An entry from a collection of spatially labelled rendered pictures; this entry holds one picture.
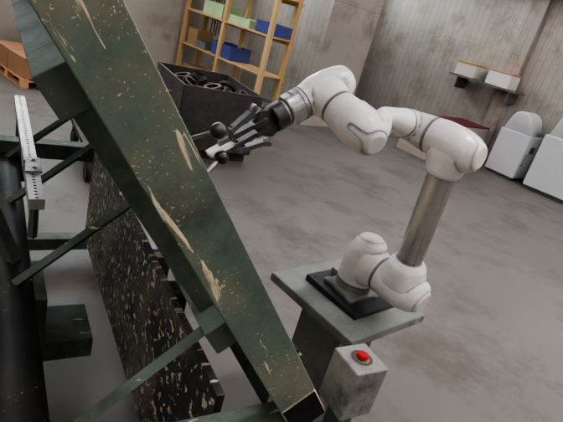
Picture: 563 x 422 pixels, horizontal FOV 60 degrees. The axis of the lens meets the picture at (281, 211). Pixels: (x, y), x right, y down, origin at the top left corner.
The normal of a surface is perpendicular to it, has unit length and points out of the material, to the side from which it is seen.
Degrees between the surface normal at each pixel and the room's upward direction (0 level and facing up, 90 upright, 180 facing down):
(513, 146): 90
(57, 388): 0
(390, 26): 90
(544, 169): 90
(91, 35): 90
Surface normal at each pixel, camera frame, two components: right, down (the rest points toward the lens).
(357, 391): 0.46, 0.45
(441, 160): -0.72, 0.32
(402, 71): -0.75, 0.07
